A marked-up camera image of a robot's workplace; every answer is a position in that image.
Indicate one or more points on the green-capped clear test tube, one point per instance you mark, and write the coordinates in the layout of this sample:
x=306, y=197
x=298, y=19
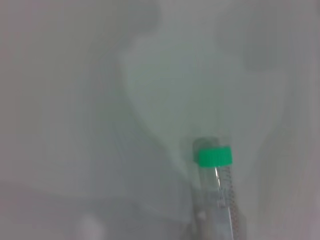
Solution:
x=215, y=156

